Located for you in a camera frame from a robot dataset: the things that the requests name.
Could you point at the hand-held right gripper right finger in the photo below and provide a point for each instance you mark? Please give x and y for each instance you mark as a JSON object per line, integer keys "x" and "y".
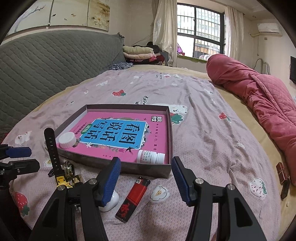
{"x": 182, "y": 183}

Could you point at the cream folded blanket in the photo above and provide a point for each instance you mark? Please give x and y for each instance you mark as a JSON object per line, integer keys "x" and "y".
{"x": 135, "y": 49}

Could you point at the pink folded blanket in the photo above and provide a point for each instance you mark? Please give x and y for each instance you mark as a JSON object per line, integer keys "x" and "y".
{"x": 138, "y": 56}

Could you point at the barred window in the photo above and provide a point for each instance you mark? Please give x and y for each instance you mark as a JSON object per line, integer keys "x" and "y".
{"x": 201, "y": 25}

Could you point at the grey quilted headboard cover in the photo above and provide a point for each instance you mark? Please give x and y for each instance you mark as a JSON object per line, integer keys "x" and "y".
{"x": 46, "y": 64}

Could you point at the white round bottle cap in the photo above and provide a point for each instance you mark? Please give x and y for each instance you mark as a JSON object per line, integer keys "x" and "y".
{"x": 67, "y": 140}

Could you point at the floral wall painting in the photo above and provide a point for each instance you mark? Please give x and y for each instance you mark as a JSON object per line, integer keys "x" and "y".
{"x": 69, "y": 16}

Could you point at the gold ribbed metal cap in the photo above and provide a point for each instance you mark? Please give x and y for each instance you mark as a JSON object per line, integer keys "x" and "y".
{"x": 69, "y": 170}

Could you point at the dark clothing pile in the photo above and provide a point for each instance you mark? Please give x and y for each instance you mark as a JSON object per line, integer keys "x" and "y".
{"x": 155, "y": 47}

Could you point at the white sheer curtain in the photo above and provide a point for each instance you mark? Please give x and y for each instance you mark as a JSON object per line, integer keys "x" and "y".
{"x": 165, "y": 30}
{"x": 234, "y": 32}

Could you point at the black and gold box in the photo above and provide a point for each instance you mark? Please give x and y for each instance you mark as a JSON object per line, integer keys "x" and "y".
{"x": 77, "y": 179}

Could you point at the metal frame chair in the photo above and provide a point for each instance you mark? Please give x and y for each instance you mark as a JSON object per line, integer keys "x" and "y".
{"x": 266, "y": 66}

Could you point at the shallow grey cardboard box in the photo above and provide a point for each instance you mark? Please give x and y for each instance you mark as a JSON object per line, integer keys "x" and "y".
{"x": 148, "y": 170}

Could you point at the small dark case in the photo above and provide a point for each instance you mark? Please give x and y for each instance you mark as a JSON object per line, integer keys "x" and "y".
{"x": 285, "y": 191}

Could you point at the red patterned folded cloth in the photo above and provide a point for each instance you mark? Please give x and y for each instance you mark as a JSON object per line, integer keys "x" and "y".
{"x": 155, "y": 60}

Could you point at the pink quilted duvet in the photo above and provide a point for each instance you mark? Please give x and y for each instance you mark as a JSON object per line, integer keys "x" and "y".
{"x": 254, "y": 97}

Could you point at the white air conditioner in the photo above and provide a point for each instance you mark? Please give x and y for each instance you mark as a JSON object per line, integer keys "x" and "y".
{"x": 267, "y": 27}

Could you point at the red and black lighter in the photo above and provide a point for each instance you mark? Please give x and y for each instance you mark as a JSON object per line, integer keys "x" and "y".
{"x": 133, "y": 199}

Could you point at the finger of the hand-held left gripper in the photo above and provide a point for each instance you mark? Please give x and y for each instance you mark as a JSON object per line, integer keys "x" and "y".
{"x": 18, "y": 151}
{"x": 22, "y": 166}

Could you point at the blue patterned cloth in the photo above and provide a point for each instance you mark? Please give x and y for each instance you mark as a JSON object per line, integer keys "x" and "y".
{"x": 120, "y": 66}

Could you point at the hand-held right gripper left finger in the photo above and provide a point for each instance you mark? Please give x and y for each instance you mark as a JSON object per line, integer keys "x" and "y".
{"x": 111, "y": 180}

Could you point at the beige bed sheet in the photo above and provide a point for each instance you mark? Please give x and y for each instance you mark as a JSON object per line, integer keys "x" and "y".
{"x": 233, "y": 102}

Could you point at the pink book with blue label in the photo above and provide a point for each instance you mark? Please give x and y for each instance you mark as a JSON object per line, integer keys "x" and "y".
{"x": 157, "y": 129}

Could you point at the black wall television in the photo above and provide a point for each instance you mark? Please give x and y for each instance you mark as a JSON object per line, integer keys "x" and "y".
{"x": 293, "y": 69}

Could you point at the small brown lipstick box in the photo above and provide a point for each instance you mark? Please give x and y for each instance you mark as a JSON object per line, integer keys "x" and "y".
{"x": 282, "y": 173}

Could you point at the pink strawberry print blanket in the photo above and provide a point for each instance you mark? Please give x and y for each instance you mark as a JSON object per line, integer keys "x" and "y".
{"x": 208, "y": 139}

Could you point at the small white pill bottle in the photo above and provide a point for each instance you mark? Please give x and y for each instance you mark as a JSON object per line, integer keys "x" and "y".
{"x": 150, "y": 157}

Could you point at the white earbud case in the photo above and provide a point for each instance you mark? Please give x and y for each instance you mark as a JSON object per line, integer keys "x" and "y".
{"x": 113, "y": 199}

